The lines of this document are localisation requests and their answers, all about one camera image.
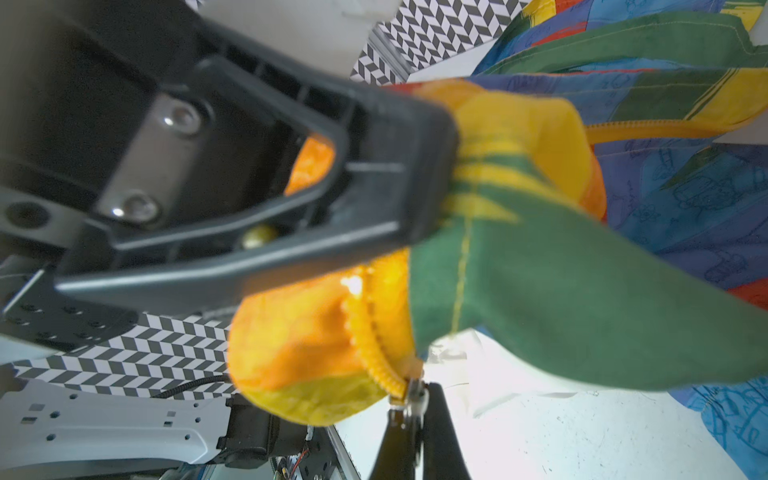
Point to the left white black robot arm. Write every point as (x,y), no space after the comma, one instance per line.
(49,432)

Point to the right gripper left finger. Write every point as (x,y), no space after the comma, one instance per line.
(216,263)

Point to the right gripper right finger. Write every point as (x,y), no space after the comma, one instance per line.
(393,153)

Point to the rainbow coloured jacket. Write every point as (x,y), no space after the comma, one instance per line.
(596,227)

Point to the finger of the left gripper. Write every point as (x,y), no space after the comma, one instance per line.
(443,459)
(396,459)

